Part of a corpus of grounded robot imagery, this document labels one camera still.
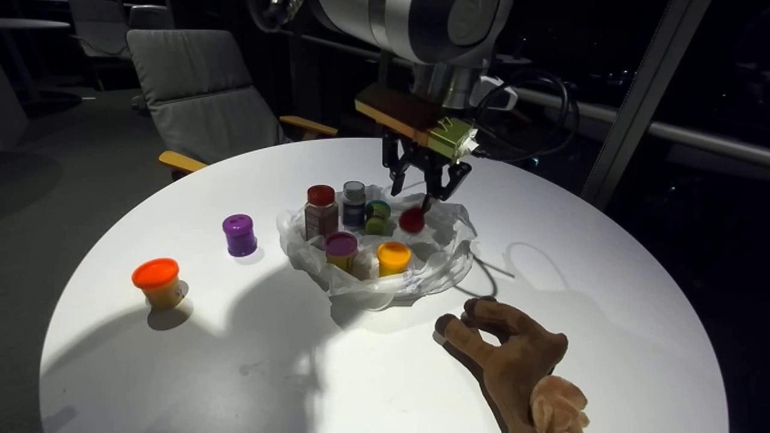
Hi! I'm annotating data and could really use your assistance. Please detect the white plastic bag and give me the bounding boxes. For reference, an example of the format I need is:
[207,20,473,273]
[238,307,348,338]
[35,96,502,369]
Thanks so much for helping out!
[277,191,477,313]

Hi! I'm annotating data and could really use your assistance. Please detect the white lid pill bottle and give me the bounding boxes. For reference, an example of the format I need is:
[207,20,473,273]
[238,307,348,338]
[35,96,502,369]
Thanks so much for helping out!
[339,179,371,230]

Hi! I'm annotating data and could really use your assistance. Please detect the brown plush toy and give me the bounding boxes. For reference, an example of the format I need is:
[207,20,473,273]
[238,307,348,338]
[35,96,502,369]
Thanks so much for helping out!
[430,293,591,433]

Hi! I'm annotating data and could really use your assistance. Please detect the purple plastic cup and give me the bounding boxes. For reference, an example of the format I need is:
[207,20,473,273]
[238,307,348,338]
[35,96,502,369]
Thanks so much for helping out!
[218,212,260,260]

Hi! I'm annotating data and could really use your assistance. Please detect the metal railing post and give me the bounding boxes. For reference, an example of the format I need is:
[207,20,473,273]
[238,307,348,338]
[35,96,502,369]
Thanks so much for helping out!
[583,0,715,210]

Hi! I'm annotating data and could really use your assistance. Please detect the magenta lid dough tub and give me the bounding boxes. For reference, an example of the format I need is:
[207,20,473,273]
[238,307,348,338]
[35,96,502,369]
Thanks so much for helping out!
[323,231,361,273]

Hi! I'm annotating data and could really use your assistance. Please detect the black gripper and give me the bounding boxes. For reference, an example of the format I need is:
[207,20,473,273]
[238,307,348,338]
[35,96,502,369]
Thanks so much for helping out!
[377,131,477,214]

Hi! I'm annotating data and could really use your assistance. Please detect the grey chair with wooden armrests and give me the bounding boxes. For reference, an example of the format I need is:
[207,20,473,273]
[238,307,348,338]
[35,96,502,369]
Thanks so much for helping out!
[126,26,341,176]

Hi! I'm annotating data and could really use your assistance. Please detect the green lid dough tub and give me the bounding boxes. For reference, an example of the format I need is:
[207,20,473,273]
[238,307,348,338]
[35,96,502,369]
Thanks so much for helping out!
[363,198,396,239]

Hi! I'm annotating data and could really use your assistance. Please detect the yellow lid dough tub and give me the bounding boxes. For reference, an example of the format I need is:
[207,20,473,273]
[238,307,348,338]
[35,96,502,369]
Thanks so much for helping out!
[373,239,414,280]

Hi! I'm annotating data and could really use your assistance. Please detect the orange lid dough tub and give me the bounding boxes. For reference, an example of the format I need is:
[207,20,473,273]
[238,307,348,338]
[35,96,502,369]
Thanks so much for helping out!
[130,256,183,313]

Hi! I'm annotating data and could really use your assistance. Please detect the red lid spice jar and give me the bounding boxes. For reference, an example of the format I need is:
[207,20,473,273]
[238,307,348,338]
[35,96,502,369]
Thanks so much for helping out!
[304,184,341,243]

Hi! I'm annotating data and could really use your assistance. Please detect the red toy tomato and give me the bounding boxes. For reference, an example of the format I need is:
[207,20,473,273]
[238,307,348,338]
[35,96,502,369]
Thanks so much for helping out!
[396,204,430,239]

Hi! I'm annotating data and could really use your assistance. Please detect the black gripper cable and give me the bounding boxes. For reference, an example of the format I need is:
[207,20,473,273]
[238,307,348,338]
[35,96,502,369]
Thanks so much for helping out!
[479,71,583,156]

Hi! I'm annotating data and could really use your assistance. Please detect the metal railing bar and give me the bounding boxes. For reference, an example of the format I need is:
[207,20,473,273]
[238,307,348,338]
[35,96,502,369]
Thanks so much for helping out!
[512,83,770,170]

